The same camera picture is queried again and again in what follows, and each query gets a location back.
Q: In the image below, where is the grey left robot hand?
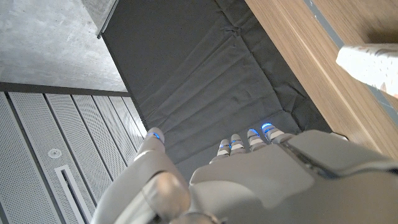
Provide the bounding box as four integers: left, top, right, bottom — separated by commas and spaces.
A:
90, 123, 398, 224

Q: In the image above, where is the white patterned pen bag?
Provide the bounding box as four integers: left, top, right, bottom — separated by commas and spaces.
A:
335, 43, 398, 99

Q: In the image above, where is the black fabric backdrop curtain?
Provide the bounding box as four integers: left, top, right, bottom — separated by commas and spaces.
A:
101, 0, 332, 182

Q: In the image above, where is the white ceiling vent slot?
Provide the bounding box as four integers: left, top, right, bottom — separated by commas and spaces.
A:
54, 164, 91, 224

